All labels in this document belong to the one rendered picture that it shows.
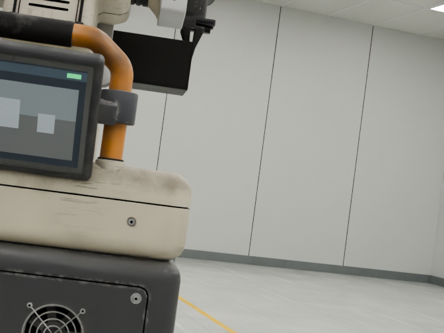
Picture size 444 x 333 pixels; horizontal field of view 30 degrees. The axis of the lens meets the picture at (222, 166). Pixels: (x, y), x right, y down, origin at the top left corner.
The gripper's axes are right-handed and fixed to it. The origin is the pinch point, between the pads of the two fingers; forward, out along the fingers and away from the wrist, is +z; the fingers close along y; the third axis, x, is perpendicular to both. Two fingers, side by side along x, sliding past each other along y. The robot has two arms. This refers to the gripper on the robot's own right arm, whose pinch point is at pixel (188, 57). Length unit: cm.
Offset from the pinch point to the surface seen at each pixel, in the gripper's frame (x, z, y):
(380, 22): -744, -170, -261
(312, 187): -751, 33, -205
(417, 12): -675, -172, -280
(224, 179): -730, 35, -99
